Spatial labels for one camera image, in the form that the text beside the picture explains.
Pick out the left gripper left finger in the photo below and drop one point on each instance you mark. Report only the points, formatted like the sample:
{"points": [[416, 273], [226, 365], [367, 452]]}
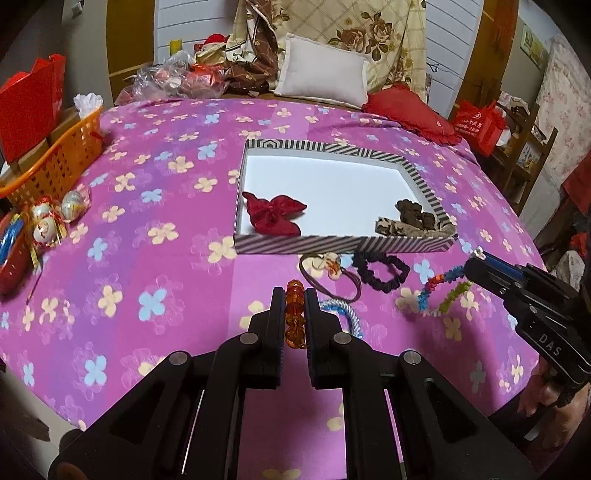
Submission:
{"points": [[183, 419]]}

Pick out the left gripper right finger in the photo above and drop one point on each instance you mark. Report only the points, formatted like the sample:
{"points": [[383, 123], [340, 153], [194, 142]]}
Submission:
{"points": [[403, 419]]}

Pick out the brown scrunchie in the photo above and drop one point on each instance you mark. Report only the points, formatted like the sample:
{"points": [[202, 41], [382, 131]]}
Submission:
{"points": [[412, 213]]}

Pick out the leopard print bow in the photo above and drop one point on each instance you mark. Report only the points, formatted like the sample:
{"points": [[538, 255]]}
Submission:
{"points": [[388, 227]]}

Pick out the black scrunchie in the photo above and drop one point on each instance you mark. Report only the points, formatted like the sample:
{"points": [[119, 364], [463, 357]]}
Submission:
{"points": [[382, 272]]}

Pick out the red velvet bow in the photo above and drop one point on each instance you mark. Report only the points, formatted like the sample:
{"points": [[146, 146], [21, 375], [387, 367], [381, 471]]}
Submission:
{"points": [[274, 217]]}

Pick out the right hand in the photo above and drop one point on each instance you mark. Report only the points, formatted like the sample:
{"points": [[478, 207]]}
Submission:
{"points": [[561, 449]]}

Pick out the pink floral bedspread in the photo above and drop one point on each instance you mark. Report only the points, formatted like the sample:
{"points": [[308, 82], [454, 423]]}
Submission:
{"points": [[152, 267]]}

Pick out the wooden chair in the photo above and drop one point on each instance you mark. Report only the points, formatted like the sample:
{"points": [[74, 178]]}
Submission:
{"points": [[517, 164]]}

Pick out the red shopping bag right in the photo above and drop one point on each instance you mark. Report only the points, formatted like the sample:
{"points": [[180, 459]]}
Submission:
{"points": [[481, 127]]}

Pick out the small doll ornaments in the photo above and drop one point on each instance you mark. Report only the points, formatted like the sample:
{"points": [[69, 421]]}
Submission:
{"points": [[48, 220]]}

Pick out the striped black white box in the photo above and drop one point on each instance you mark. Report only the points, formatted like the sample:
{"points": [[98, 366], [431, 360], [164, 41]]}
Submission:
{"points": [[346, 190]]}

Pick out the red cushion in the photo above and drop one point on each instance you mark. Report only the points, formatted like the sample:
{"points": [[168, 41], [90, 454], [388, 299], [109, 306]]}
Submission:
{"points": [[400, 104]]}

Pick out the orange plastic basket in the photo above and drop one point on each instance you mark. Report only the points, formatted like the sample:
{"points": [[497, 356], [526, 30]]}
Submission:
{"points": [[57, 171]]}

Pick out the floral beige quilt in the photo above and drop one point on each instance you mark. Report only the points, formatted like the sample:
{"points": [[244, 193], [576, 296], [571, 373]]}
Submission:
{"points": [[390, 33]]}

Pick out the white tissue in basket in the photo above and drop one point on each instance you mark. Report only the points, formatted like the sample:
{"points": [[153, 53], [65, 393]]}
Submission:
{"points": [[86, 104]]}

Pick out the clear plastic bag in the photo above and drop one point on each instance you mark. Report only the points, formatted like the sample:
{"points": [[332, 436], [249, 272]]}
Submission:
{"points": [[180, 76]]}

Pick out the white small pillow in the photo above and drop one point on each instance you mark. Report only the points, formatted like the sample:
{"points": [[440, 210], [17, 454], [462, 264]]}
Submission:
{"points": [[319, 72]]}

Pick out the red gift bag left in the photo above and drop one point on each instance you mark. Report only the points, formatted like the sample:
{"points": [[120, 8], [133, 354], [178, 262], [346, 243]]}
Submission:
{"points": [[31, 103]]}

